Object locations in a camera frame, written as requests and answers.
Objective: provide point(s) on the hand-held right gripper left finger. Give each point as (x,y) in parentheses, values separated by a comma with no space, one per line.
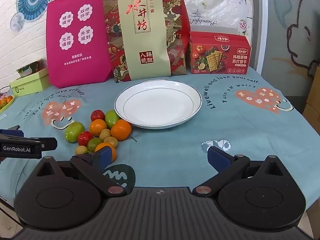
(103,156)

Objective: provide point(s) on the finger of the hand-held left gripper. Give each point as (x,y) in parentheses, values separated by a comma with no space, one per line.
(48,143)
(11,132)

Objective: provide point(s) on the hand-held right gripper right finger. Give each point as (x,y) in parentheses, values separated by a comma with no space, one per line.
(217,158)

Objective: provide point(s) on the orange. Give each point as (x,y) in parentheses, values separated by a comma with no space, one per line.
(98,127)
(114,153)
(121,130)

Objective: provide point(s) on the brown longan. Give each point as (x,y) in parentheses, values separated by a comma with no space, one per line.
(105,133)
(81,150)
(111,142)

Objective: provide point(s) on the small red apple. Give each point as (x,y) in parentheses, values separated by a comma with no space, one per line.
(97,115)
(85,138)

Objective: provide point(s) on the green mango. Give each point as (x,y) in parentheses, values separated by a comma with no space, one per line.
(74,131)
(111,118)

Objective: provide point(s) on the white plate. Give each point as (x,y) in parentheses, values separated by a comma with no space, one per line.
(160,105)

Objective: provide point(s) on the dish of small colourful fruits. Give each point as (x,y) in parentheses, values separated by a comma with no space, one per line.
(5,102)

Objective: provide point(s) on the blue printed tablecloth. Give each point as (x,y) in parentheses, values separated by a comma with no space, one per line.
(170,150)

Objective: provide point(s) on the light green box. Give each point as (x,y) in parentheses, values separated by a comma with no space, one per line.
(27,86)

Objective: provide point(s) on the green patterned bowl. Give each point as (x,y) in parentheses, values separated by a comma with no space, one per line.
(30,68)

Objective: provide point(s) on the red cracker box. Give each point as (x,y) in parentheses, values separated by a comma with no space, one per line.
(220,57)

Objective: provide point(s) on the pink tote bag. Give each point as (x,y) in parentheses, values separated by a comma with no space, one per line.
(75,45)

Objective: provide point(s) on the cardboard box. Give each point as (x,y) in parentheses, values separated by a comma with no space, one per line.
(312,117)
(315,87)

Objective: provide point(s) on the small round paper fan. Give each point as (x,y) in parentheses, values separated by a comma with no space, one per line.
(17,21)

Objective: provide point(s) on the red printed gift bag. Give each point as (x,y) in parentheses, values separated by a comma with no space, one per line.
(142,45)

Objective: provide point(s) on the pale cartoon printed panel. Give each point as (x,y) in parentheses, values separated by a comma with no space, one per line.
(287,30)

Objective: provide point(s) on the floral plastic sheet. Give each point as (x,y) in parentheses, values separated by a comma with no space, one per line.
(220,2)

